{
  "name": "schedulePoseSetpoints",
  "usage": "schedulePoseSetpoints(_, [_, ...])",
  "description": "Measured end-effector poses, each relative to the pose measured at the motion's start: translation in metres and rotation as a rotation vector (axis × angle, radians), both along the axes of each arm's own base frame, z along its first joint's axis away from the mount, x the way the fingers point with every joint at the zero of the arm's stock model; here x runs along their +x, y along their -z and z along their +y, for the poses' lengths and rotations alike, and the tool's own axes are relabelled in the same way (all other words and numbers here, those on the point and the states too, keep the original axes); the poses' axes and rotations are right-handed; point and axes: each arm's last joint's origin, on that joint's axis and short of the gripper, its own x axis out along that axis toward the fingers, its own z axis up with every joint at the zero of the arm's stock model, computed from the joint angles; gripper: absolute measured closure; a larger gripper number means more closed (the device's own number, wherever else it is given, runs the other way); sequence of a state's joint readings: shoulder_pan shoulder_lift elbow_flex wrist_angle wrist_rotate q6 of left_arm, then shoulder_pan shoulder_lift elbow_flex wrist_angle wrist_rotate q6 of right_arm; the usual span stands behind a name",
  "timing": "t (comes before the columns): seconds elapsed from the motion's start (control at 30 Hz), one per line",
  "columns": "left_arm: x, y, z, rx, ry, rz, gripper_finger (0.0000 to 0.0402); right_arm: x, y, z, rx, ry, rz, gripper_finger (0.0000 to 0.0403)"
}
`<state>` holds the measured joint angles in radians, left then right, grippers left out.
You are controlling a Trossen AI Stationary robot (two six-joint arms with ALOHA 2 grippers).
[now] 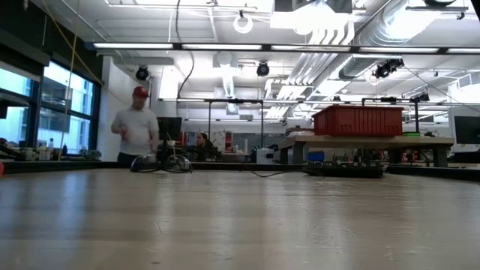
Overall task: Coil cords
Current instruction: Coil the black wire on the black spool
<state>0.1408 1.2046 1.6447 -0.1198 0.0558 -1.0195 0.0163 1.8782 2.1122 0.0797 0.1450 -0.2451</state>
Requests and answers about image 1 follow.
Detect thin black cord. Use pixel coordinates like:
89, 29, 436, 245
175, 0, 301, 179

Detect white box machine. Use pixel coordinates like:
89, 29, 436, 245
256, 147, 275, 165

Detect black metal gantry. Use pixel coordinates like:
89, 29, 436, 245
204, 97, 266, 149

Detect person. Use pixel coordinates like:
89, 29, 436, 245
193, 132, 222, 162
110, 85, 161, 167

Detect black monitor on stand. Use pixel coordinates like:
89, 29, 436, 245
156, 116, 184, 143

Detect clear safety glasses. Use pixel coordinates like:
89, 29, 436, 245
130, 152, 194, 174

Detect open black bit case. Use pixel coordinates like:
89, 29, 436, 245
302, 148, 386, 179

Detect red plastic bin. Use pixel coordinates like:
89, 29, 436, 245
312, 104, 405, 137

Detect wooden top work table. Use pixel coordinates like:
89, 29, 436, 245
279, 133, 457, 169

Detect black pole device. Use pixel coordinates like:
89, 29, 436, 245
410, 92, 431, 133

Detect white cable ring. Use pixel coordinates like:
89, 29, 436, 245
232, 10, 254, 35

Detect black ceiling camera rig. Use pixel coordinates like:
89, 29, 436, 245
373, 58, 405, 80

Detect black aluminium frame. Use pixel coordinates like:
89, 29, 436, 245
0, 40, 480, 183

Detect yellow extension cord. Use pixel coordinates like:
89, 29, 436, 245
40, 0, 106, 162

